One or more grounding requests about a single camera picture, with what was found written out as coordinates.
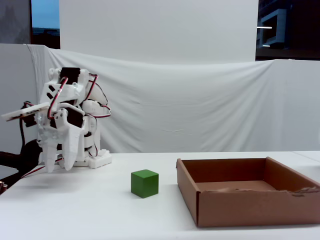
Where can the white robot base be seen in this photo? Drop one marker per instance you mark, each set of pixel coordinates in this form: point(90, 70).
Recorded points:
point(102, 158)

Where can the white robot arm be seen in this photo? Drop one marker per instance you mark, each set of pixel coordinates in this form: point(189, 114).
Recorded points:
point(93, 108)

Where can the dark chair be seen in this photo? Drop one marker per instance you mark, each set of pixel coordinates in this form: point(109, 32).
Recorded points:
point(27, 152)

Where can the brown table clamp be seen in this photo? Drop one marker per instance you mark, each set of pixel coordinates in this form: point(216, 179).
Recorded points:
point(2, 188)

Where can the green cube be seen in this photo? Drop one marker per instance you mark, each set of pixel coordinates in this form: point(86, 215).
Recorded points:
point(145, 185)

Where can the dark glass window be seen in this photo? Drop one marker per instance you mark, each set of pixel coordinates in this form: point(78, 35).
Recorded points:
point(45, 15)
point(287, 25)

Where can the white board panel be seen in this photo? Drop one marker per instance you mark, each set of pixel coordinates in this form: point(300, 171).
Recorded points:
point(160, 30)

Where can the brown cardboard box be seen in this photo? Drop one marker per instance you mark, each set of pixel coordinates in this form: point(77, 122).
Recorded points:
point(250, 210)

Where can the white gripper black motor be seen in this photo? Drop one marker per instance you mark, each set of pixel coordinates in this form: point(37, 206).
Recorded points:
point(65, 130)

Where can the white cloth backdrop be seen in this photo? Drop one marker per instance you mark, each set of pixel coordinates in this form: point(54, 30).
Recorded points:
point(187, 105)

